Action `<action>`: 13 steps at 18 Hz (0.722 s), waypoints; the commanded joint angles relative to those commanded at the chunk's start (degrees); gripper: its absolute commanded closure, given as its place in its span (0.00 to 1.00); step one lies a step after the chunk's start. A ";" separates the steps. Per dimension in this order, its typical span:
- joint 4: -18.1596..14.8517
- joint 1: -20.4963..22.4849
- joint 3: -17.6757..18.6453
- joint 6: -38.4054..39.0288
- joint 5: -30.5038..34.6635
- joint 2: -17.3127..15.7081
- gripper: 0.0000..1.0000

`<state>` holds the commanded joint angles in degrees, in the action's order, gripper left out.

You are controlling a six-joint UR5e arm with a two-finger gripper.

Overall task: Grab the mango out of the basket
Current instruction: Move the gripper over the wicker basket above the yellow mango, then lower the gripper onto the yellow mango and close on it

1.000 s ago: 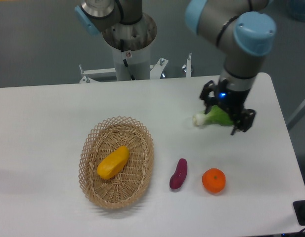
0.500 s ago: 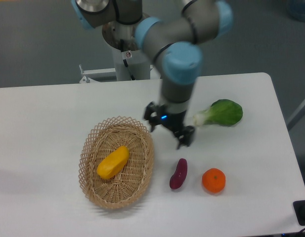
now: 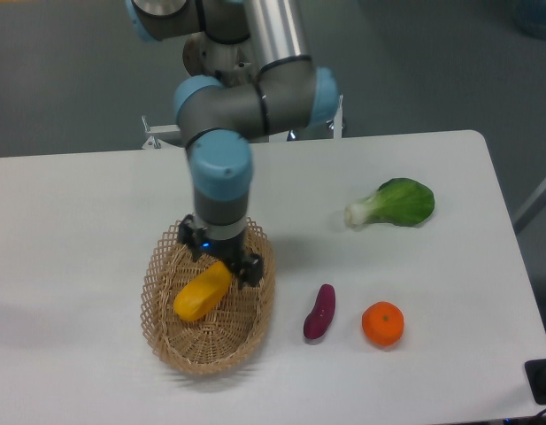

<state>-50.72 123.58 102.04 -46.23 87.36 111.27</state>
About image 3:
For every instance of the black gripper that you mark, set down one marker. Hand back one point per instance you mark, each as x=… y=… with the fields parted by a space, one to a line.
x=248 y=268

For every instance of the yellow mango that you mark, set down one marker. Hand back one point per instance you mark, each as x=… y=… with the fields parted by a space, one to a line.
x=203 y=293

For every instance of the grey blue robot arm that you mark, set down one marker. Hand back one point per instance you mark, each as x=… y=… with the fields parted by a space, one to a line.
x=297 y=93

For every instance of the woven wicker basket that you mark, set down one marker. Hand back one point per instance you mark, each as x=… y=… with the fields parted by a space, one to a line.
x=229 y=333

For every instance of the purple sweet potato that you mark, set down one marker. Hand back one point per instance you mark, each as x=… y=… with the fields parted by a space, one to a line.
x=321 y=315

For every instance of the orange tangerine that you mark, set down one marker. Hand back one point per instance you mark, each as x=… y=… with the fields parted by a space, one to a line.
x=383 y=324

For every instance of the green bok choy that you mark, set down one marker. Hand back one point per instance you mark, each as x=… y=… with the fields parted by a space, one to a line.
x=399 y=201

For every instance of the black device at table edge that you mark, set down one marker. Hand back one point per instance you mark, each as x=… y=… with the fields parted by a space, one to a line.
x=536 y=376

